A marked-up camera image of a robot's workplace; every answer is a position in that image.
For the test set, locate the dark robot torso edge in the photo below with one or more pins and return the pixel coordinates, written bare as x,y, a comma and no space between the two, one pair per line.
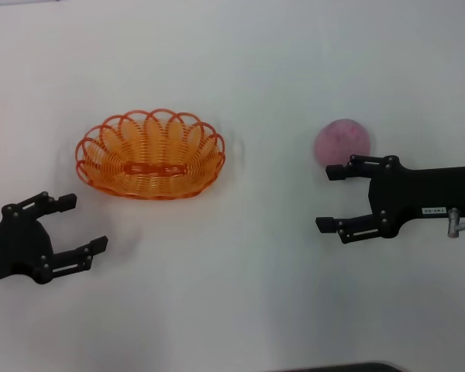
345,368

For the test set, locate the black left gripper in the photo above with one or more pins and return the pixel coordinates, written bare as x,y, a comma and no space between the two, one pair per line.
19,248

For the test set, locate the orange woven plastic basket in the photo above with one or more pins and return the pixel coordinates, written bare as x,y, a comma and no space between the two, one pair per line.
151,170

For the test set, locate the pink fuzzy peach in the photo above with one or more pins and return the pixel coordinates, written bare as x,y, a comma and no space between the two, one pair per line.
341,143

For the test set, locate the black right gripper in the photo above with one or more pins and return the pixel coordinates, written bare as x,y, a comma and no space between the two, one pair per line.
418,193

